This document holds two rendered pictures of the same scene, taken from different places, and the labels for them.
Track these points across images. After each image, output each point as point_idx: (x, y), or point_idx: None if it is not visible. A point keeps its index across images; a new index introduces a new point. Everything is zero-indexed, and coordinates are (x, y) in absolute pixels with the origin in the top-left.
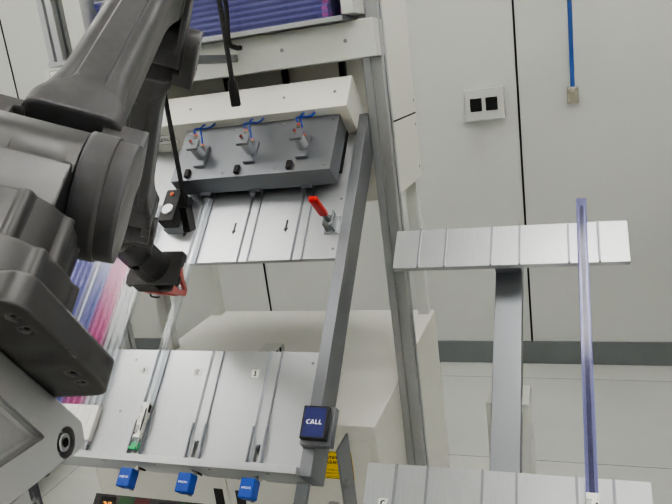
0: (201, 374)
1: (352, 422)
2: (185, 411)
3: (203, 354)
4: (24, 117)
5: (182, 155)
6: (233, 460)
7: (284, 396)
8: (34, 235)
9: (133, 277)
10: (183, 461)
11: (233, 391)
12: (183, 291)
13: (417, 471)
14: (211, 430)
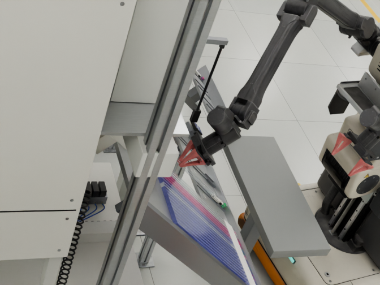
0: (194, 169)
1: (109, 172)
2: (204, 181)
3: (189, 165)
4: (362, 15)
5: None
6: (206, 169)
7: (186, 141)
8: None
9: (212, 159)
10: (219, 182)
11: (193, 159)
12: (182, 159)
13: (204, 100)
14: (204, 173)
